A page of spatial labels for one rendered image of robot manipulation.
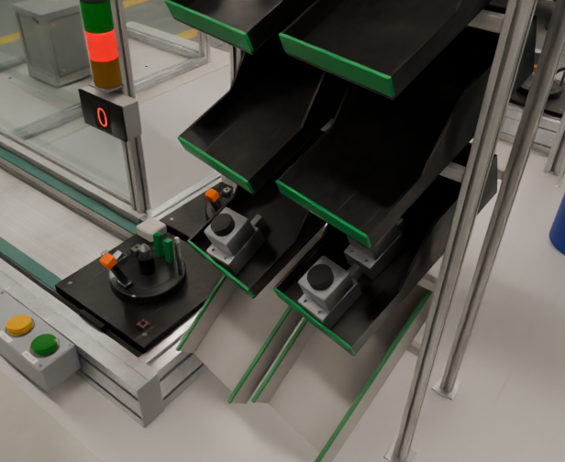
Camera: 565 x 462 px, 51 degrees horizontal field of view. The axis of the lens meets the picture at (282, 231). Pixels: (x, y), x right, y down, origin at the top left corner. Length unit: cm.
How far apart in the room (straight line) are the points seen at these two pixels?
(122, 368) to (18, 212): 59
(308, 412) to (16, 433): 49
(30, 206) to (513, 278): 110
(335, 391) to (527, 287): 65
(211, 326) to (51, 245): 51
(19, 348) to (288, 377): 45
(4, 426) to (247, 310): 45
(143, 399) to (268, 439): 21
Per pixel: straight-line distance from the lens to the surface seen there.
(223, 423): 104
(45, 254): 132
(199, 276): 112
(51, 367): 105
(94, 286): 113
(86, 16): 110
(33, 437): 109
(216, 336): 94
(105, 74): 113
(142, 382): 97
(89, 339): 106
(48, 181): 149
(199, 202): 131
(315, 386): 86
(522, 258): 145
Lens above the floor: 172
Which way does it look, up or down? 38 degrees down
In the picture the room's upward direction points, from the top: 2 degrees clockwise
